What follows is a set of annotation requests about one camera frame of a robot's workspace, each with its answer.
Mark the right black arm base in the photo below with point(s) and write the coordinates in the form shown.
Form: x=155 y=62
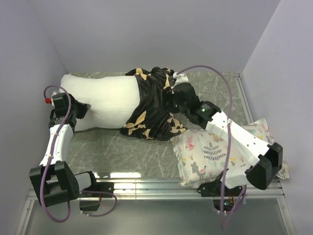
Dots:
x=213 y=189

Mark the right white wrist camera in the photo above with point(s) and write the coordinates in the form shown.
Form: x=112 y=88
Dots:
x=180 y=78

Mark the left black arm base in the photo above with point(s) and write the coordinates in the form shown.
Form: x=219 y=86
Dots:
x=91 y=198

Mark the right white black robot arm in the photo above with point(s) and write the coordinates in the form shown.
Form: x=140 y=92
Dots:
x=266 y=159

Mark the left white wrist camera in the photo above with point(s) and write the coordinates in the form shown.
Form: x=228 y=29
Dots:
x=49 y=100

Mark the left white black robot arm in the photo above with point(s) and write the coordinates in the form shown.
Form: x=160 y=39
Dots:
x=53 y=180

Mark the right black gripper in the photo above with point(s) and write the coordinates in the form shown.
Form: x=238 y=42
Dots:
x=172 y=107

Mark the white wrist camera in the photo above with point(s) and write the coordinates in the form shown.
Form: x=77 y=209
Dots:
x=49 y=100
x=180 y=78

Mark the white floral printed pillow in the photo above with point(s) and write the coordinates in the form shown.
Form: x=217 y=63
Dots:
x=201 y=155

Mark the aluminium mounting rail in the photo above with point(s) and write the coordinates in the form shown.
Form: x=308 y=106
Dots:
x=170 y=189

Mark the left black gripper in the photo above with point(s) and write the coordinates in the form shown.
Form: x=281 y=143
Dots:
x=83 y=107

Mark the black pillowcase with tan flowers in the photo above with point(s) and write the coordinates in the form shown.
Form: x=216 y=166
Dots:
x=151 y=119

